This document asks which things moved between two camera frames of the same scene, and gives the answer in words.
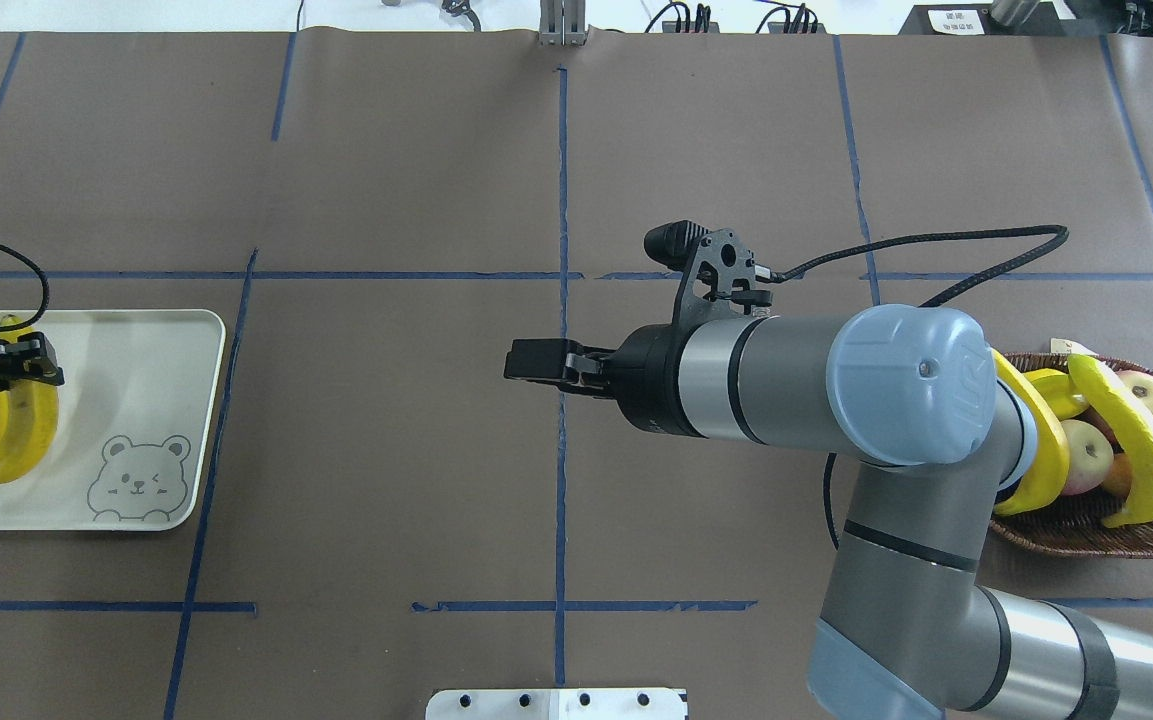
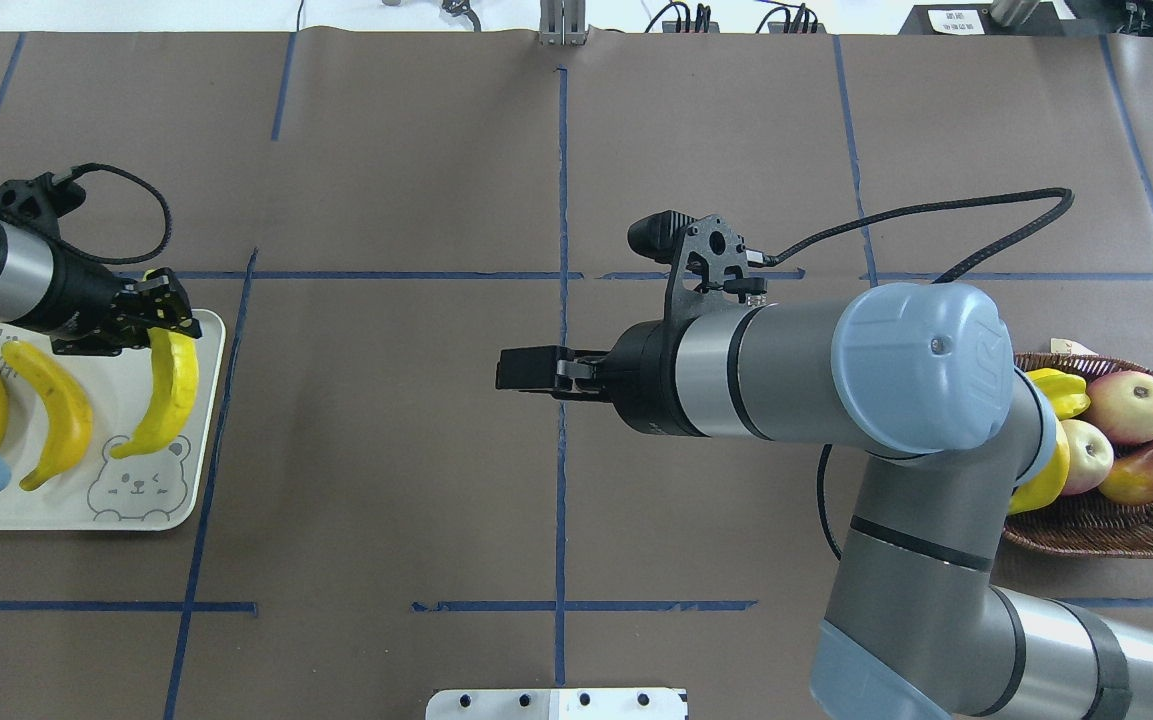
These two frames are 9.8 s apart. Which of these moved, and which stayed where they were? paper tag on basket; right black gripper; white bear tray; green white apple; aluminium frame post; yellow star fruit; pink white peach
Moved: pink white peach; green white apple
Stayed: aluminium frame post; paper tag on basket; right black gripper; yellow star fruit; white bear tray
